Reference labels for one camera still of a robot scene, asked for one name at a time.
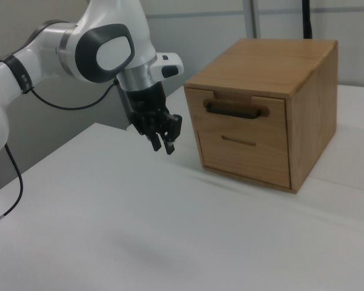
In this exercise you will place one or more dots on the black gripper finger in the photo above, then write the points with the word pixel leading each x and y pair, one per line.
pixel 151 133
pixel 173 130

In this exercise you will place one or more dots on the wooden drawer with slot pull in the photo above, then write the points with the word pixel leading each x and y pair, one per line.
pixel 245 160

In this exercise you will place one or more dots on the black vertical pole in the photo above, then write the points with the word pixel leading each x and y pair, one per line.
pixel 307 21

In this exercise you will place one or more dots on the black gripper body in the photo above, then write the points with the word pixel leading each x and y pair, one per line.
pixel 145 100

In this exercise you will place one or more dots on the grey partition post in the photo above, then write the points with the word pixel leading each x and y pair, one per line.
pixel 255 18

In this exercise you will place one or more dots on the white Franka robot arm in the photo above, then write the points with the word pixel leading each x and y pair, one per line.
pixel 109 51

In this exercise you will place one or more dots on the wooden two-drawer cabinet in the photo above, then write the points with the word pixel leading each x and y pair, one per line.
pixel 312 121

